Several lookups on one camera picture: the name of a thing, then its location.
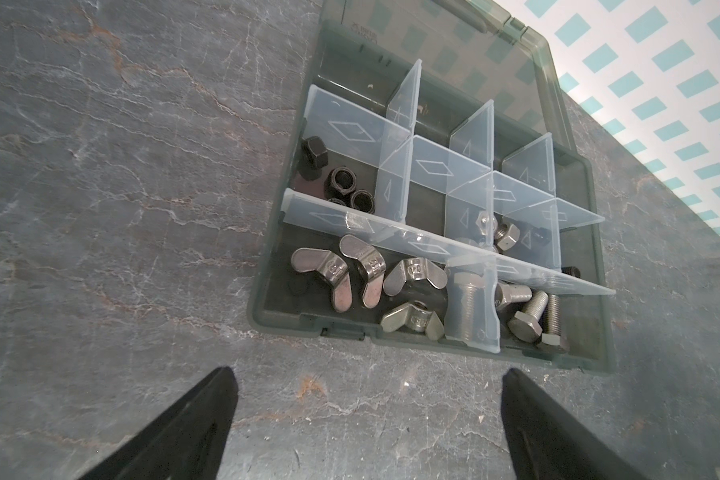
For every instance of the silver wing nut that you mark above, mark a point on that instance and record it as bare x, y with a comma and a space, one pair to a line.
415, 316
414, 269
372, 267
332, 268

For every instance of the clear plastic organizer box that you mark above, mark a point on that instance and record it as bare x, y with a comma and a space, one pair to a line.
451, 115

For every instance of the silver hex bolt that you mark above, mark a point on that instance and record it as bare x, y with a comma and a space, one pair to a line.
469, 287
525, 324

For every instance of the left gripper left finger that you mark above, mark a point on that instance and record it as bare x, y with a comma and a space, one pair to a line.
186, 441

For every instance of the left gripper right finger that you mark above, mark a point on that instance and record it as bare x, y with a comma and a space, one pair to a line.
547, 442

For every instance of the black nut in box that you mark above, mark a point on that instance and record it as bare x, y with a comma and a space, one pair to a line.
341, 184

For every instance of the silver hex bolt horizontal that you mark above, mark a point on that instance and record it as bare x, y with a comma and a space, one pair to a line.
552, 340

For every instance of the silver hex nut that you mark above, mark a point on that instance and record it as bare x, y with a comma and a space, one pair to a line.
506, 236

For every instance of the silver hex bolt in box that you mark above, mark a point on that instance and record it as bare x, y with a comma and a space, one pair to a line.
525, 324

